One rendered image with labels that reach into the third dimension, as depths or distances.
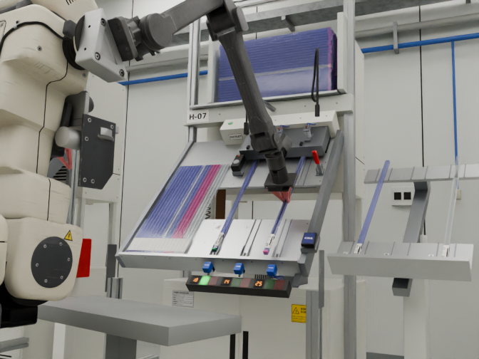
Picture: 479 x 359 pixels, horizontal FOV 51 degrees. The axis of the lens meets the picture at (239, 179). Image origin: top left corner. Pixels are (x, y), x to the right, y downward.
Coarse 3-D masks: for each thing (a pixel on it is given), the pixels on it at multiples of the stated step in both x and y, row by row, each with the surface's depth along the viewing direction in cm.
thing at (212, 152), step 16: (208, 144) 223; (224, 144) 219; (240, 144) 215; (192, 160) 216; (208, 160) 212; (224, 160) 209; (288, 160) 195; (304, 160) 192; (320, 160) 189; (240, 176) 196; (256, 176) 193; (304, 176) 184; (320, 176) 182
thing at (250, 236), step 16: (208, 224) 178; (240, 224) 173; (256, 224) 171; (272, 224) 168; (288, 224) 166; (304, 224) 164; (192, 240) 174; (208, 240) 172; (224, 240) 169; (240, 240) 167; (256, 240) 165; (288, 240) 160; (272, 256) 156; (288, 256) 154
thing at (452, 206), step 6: (456, 156) 156; (456, 162) 153; (456, 168) 151; (456, 174) 148; (456, 180) 146; (456, 186) 144; (456, 192) 141; (450, 198) 140; (450, 204) 137; (450, 210) 135; (450, 216) 133; (450, 222) 131; (450, 228) 130; (450, 234) 128; (444, 240) 127
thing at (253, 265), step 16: (128, 256) 175; (144, 256) 172; (160, 256) 169; (176, 256) 167; (192, 256) 164; (208, 256) 162; (224, 256) 160; (240, 256) 157; (256, 256) 155; (224, 272) 164; (256, 272) 159; (288, 272) 154
